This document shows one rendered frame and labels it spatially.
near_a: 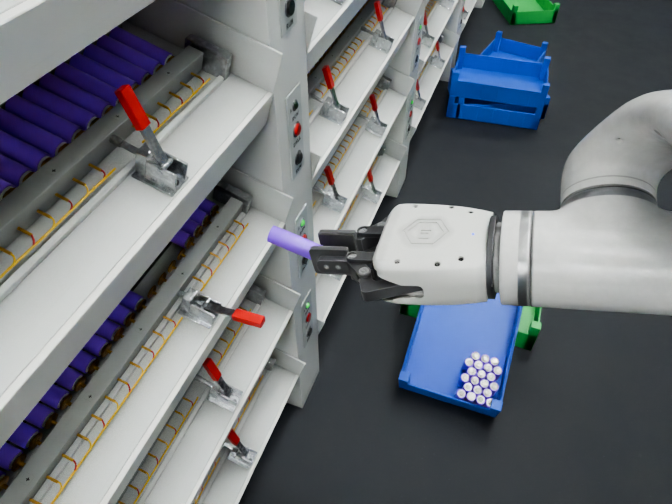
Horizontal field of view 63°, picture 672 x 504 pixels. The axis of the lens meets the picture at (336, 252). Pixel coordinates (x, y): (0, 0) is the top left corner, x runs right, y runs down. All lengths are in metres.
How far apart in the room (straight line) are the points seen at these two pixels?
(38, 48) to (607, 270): 0.41
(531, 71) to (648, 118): 1.64
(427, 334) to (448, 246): 0.74
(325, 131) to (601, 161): 0.50
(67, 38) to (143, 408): 0.36
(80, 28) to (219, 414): 0.55
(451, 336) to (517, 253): 0.76
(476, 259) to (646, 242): 0.13
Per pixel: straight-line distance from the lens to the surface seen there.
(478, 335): 1.22
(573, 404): 1.26
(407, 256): 0.48
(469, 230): 0.50
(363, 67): 1.08
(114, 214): 0.48
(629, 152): 0.50
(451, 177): 1.68
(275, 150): 0.67
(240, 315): 0.61
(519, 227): 0.48
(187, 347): 0.63
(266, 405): 1.01
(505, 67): 2.08
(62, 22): 0.38
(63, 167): 0.49
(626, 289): 0.48
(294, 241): 0.55
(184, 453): 0.78
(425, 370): 1.19
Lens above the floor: 1.02
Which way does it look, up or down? 46 degrees down
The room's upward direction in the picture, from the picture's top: straight up
